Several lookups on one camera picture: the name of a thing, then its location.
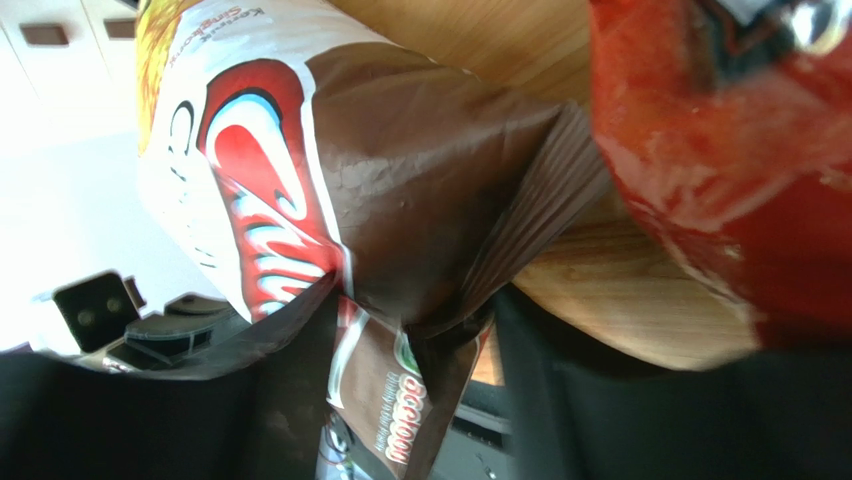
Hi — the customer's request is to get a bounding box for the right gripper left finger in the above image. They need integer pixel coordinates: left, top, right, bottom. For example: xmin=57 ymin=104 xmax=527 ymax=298
xmin=1 ymin=275 xmax=336 ymax=479

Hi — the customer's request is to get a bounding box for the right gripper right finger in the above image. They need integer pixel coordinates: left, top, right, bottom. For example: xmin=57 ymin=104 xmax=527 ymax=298
xmin=492 ymin=286 xmax=851 ymax=479

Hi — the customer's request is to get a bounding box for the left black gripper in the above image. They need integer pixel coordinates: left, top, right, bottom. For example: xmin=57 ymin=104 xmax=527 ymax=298
xmin=101 ymin=294 xmax=250 ymax=373

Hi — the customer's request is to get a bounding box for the Chuba cassava chips bag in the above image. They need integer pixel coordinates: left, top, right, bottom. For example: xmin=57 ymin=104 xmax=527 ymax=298
xmin=136 ymin=1 xmax=610 ymax=479

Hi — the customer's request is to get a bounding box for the red Doritos bag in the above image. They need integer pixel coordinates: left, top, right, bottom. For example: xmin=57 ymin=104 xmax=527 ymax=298
xmin=590 ymin=1 xmax=851 ymax=348

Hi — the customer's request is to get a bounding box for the white stacked drawer unit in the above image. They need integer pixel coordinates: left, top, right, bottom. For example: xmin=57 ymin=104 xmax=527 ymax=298
xmin=0 ymin=0 xmax=144 ymax=154

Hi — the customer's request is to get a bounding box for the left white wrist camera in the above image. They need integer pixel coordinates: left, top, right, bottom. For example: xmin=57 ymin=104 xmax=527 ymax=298
xmin=29 ymin=270 xmax=146 ymax=356

